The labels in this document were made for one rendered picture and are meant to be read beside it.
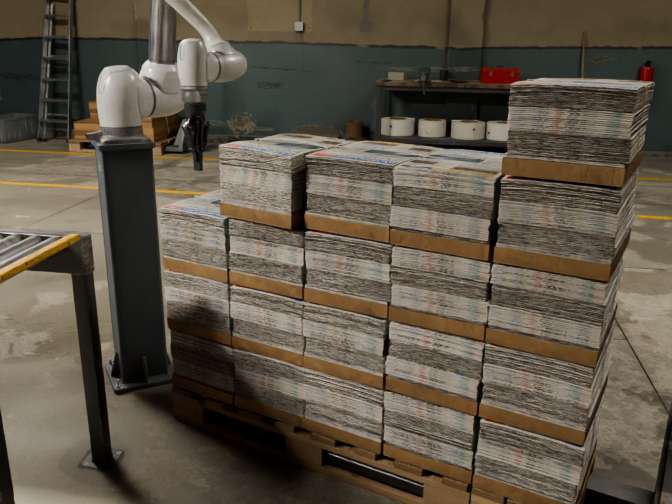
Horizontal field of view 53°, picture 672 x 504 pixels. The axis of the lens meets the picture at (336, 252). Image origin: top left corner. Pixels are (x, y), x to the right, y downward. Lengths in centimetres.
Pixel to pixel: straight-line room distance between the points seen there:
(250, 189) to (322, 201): 25
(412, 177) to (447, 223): 16
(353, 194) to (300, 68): 697
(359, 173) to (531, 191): 48
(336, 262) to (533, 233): 59
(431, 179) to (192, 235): 88
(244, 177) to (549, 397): 109
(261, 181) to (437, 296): 64
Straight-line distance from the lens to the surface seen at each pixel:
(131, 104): 264
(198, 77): 239
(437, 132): 814
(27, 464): 259
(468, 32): 855
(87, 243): 219
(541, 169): 171
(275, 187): 203
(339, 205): 195
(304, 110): 888
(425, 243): 185
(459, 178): 177
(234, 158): 211
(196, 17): 255
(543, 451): 198
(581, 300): 178
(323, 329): 209
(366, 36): 870
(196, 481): 236
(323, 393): 219
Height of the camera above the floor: 139
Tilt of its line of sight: 18 degrees down
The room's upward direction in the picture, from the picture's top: 1 degrees clockwise
